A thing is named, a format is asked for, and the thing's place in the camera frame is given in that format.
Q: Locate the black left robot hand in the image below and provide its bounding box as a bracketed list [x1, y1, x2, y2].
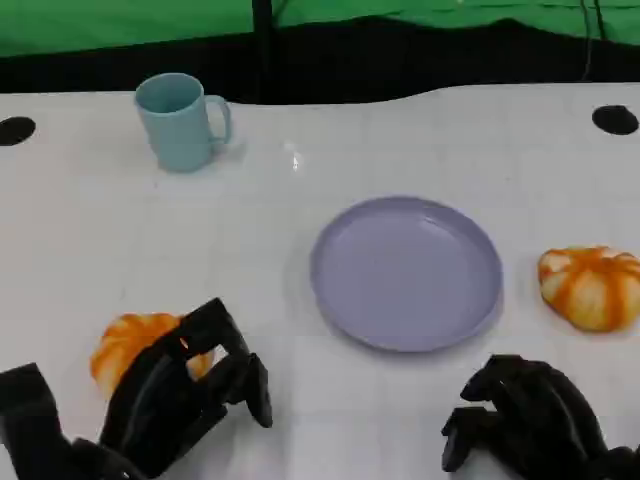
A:
[98, 297, 275, 477]

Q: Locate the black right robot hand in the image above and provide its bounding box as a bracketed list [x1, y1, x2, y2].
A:
[440, 353, 610, 474]

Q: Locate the orange white toy bread roll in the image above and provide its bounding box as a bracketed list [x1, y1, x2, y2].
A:
[537, 244, 640, 334]
[89, 312, 217, 401]

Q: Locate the lilac plate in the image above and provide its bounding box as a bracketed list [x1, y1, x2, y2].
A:
[308, 195, 505, 354]

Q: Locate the pale green mug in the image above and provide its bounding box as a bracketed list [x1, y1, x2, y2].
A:
[133, 72, 234, 174]

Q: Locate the black table grommet hole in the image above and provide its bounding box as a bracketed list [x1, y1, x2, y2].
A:
[591, 104, 640, 136]
[0, 116, 37, 148]

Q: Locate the green backdrop cloth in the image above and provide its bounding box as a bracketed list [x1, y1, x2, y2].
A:
[0, 0, 640, 59]

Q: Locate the black backdrop cloth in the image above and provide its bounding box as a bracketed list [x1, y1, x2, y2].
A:
[0, 14, 640, 107]

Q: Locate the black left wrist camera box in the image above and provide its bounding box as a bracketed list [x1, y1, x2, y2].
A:
[0, 363, 64, 451]

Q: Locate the thin black hanging cable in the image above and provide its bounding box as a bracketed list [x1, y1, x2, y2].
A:
[579, 0, 596, 83]
[593, 0, 609, 42]

